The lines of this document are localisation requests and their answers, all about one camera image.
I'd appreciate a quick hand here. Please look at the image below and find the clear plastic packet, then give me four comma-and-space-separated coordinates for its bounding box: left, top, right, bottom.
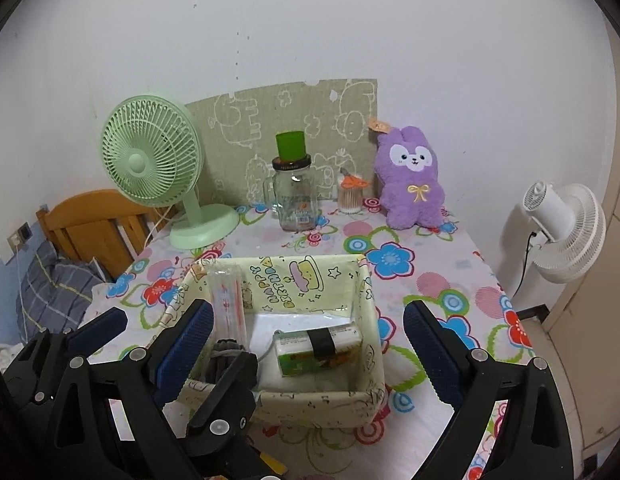
207, 266, 248, 348

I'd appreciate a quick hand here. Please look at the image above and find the green plastic cup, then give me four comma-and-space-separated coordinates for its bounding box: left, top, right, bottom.
275, 131, 307, 162

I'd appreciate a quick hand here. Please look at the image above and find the glass mason jar mug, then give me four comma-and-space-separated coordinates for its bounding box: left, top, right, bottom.
262, 155, 319, 232

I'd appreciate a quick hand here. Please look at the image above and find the yellow-green fabric storage basket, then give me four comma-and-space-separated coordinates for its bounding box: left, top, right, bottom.
161, 255, 386, 428

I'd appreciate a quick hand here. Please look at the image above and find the wooden bed headboard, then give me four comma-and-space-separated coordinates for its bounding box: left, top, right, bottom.
37, 190, 175, 278

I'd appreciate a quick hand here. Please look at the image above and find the green tissue pack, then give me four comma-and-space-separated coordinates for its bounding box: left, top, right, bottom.
273, 323, 363, 377

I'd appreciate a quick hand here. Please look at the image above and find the toothpick jar orange lid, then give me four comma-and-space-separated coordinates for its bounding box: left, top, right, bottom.
337, 168, 368, 214

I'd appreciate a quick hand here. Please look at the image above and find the purple plush bunny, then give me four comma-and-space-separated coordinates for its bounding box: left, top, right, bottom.
374, 126, 445, 230

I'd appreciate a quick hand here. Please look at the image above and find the grey plaid pillow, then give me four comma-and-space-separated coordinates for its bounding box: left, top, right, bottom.
16, 240, 110, 344

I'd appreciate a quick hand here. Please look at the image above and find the green patterned cardboard panel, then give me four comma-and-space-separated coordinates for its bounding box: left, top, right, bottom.
186, 79, 377, 205

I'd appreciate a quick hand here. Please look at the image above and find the black umbrella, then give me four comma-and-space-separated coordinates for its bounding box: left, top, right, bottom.
205, 339, 258, 388

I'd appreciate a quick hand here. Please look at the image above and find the wall power socket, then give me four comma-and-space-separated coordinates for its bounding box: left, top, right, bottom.
7, 222, 32, 252

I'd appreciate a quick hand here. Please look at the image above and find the yellow cartoon tissue pack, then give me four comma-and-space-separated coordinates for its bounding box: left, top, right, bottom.
259, 451, 288, 477

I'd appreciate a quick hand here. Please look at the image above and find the white clip fan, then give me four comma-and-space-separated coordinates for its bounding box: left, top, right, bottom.
521, 180, 607, 284

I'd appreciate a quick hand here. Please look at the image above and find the floral tablecloth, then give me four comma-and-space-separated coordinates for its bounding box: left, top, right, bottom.
88, 198, 533, 479

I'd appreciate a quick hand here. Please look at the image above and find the green desk fan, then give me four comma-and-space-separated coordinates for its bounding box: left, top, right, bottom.
101, 94, 239, 250

